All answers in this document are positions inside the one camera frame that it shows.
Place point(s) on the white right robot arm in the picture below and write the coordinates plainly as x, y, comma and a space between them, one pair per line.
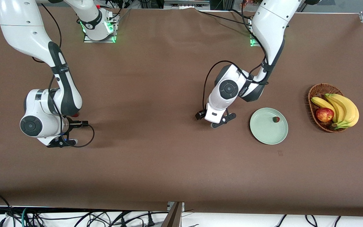
20, 25

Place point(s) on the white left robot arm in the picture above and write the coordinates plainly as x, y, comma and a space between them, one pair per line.
269, 25

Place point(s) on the light green round plate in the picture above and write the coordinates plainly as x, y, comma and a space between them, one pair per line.
268, 132

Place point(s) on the brown table cover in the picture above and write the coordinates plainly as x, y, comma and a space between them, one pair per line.
169, 157

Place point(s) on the brown wicker basket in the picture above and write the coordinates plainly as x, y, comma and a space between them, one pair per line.
318, 91

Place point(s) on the red apple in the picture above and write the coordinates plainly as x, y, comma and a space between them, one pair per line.
325, 115

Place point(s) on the orange colourful object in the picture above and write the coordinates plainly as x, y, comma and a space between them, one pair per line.
247, 3

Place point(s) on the yellow banana bunch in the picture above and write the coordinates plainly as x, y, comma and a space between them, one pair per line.
347, 110

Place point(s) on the grey metal device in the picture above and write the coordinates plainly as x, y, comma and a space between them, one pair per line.
186, 4

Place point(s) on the aluminium frame post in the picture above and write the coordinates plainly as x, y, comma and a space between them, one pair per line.
173, 217

